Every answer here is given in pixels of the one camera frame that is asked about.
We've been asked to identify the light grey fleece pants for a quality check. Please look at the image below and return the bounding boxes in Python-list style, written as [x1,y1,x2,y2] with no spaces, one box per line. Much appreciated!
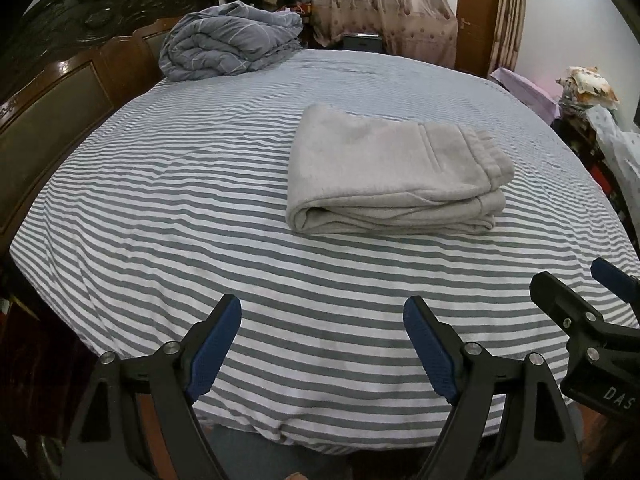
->
[285,104,514,234]

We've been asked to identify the white dotted cloth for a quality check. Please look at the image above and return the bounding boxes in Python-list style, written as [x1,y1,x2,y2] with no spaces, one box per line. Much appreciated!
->
[586,105,639,208]

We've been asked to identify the purple bedding stack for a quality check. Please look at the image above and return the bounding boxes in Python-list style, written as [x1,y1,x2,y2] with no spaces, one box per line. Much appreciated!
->
[489,67,561,126]

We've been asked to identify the floral pillow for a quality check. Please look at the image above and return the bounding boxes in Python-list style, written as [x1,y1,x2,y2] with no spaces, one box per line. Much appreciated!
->
[556,66,620,110]

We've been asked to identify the grey striped bed sheet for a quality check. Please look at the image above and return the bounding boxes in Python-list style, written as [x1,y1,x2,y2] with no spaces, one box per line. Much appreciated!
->
[10,50,639,454]

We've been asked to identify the striped side curtain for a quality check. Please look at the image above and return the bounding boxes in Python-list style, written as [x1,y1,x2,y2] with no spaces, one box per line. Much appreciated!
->
[488,0,526,73]

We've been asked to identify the brown wooden door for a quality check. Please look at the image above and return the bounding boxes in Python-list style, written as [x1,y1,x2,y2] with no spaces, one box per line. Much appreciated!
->
[454,0,499,78]

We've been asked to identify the black box beside bed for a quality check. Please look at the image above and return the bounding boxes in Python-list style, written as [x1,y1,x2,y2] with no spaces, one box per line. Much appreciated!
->
[342,32,385,53]

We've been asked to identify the beige patterned curtain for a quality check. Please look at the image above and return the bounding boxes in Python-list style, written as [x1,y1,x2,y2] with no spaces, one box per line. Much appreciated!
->
[311,0,458,68]

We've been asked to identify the dark wooden headboard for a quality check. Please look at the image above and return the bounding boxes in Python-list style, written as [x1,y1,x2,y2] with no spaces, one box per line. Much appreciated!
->
[1,0,218,252]

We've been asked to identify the folded blue-grey comforter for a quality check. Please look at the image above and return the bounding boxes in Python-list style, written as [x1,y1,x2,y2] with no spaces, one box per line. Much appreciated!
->
[158,1,303,82]

